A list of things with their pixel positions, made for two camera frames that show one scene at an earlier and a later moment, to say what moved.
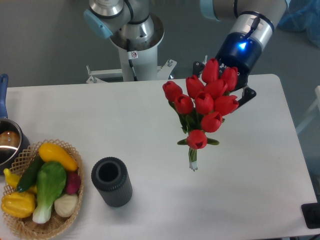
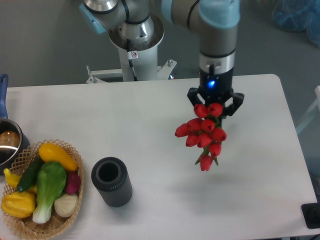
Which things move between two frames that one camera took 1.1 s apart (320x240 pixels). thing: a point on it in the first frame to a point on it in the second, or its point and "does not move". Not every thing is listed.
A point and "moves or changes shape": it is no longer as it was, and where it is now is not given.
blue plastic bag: [300, 15] does not move
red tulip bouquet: [201, 104] moves or changes shape
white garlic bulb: [66, 205] does not move
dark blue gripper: [238, 50] to [215, 88]
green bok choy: [50, 180] does not move
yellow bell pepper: [18, 204] does not move
